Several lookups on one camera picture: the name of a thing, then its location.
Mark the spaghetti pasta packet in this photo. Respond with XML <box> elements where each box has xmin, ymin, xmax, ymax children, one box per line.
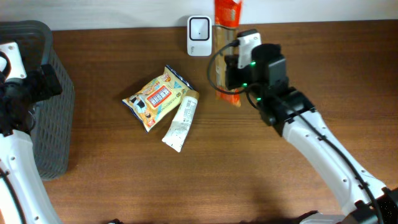
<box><xmin>215</xmin><ymin>0</ymin><xmax>243</xmax><ymax>91</ymax></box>

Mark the white tube gold cap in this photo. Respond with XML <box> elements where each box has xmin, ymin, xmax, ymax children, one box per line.
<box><xmin>162</xmin><ymin>90</ymin><xmax>200</xmax><ymax>152</ymax></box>

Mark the yellow snack bag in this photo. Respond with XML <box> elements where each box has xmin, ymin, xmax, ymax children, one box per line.
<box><xmin>122</xmin><ymin>65</ymin><xmax>193</xmax><ymax>132</ymax></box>

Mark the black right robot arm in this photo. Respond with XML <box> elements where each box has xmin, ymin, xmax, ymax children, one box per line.
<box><xmin>224</xmin><ymin>44</ymin><xmax>397</xmax><ymax>223</ymax></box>

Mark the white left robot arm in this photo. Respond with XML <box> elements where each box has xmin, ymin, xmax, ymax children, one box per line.
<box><xmin>1</xmin><ymin>64</ymin><xmax>62</xmax><ymax>223</ymax></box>

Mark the dark grey plastic basket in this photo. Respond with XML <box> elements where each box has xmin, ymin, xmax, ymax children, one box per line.
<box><xmin>1</xmin><ymin>21</ymin><xmax>75</xmax><ymax>180</ymax></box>

